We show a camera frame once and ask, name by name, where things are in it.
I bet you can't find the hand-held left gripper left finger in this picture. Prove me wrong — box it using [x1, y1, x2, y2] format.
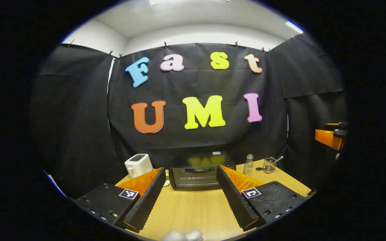
[74, 167, 167, 234]

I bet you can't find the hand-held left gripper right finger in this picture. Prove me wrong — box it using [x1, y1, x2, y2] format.
[216, 164, 310, 232]

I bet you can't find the black electric oven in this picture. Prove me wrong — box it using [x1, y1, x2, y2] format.
[169, 151, 236, 191]

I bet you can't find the white toaster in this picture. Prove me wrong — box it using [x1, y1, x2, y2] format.
[125, 154, 153, 179]

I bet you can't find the clear drink bottle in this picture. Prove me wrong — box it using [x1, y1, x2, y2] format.
[243, 154, 254, 177]

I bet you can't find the ceiling light panel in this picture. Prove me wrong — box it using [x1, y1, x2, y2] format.
[285, 20, 304, 34]

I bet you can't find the wire mesh holder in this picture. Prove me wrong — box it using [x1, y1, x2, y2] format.
[263, 157, 277, 174]

